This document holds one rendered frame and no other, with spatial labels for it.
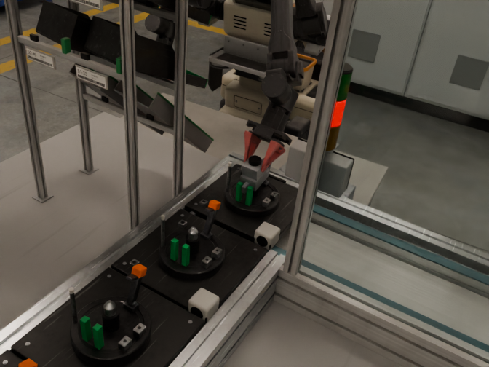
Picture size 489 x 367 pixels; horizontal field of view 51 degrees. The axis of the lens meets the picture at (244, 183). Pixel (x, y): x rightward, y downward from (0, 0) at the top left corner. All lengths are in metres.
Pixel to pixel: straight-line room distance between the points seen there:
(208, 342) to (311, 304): 0.27
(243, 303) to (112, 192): 0.60
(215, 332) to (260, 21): 1.21
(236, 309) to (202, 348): 0.11
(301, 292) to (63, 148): 0.91
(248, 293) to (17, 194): 0.74
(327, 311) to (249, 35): 1.13
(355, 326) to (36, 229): 0.80
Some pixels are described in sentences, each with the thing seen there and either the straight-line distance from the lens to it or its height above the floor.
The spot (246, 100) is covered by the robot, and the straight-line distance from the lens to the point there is 2.02.
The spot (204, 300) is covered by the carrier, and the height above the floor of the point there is 0.99.
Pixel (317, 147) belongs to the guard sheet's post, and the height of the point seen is 1.28.
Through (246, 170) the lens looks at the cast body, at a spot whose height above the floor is 1.07.
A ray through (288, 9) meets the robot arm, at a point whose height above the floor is 1.38.
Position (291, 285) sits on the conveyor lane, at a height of 0.93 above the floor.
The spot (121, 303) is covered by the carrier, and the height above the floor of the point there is 0.99.
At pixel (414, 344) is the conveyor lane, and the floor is 0.93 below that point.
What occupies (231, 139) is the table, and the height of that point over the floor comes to 0.86.
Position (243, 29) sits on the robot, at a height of 1.13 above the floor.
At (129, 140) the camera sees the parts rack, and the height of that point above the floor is 1.17.
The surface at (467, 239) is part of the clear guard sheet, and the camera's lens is 0.94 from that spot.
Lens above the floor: 1.73
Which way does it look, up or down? 35 degrees down
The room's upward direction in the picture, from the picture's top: 7 degrees clockwise
